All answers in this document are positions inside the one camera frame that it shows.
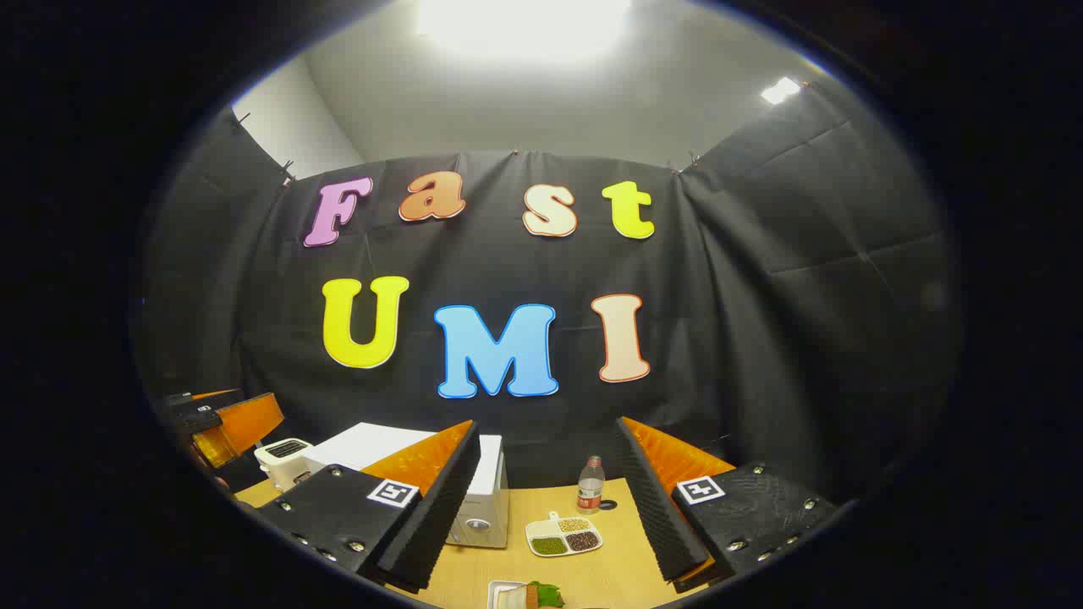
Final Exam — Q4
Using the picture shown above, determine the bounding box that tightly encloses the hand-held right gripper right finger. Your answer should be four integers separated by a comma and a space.
615, 416, 840, 592

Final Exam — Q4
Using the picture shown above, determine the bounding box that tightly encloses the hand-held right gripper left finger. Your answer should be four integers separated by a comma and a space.
254, 420, 482, 593

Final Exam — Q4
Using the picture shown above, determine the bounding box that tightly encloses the white microwave oven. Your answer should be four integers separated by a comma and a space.
301, 421, 511, 550

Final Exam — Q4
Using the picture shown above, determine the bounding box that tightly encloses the sandwich with lettuce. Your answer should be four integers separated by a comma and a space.
499, 580, 567, 609

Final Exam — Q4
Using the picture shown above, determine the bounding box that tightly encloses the white toaster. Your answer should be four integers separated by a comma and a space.
253, 437, 315, 494

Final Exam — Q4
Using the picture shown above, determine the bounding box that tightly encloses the clear plastic water bottle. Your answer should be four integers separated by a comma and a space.
577, 455, 607, 516

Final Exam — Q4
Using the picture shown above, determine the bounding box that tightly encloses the white divided plate of grains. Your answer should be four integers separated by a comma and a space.
524, 511, 605, 558

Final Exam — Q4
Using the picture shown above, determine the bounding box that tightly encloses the black backdrop cloth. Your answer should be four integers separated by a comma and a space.
131, 80, 963, 508

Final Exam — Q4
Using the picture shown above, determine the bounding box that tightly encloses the small ceiling light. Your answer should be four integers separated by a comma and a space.
759, 75, 803, 107

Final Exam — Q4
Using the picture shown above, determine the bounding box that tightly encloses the large ceiling light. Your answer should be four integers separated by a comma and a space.
415, 0, 635, 62

